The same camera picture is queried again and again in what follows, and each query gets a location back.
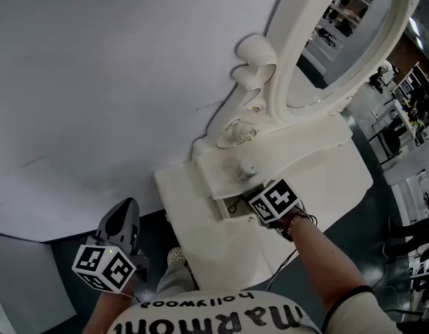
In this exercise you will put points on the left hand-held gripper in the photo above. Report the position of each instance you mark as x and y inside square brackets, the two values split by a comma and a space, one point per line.
[106, 263]

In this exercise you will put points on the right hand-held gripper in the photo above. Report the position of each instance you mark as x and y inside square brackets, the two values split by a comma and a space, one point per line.
[275, 200]

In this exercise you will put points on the white vanity drawer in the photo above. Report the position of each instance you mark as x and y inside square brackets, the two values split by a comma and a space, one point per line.
[218, 172]

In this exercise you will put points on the person's right forearm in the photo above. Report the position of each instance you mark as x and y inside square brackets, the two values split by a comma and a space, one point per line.
[319, 266]

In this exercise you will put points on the person's left forearm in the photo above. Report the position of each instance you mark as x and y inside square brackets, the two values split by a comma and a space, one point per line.
[110, 308]

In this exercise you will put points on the white vanity table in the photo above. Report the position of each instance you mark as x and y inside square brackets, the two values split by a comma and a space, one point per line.
[305, 158]

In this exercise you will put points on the white clog shoe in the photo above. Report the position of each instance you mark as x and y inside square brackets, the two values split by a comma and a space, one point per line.
[175, 255]

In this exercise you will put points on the light trouser leg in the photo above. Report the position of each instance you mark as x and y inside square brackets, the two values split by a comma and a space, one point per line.
[176, 278]

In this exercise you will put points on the white printed shirt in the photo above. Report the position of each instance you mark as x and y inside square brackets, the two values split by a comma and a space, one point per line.
[218, 320]

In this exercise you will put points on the black office chair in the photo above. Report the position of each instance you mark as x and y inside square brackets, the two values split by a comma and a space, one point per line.
[392, 141]

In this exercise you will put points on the white shelf unit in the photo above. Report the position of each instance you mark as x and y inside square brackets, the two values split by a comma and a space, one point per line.
[414, 96]

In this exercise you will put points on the oval mirror with white frame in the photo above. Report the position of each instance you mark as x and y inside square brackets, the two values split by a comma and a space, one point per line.
[287, 64]

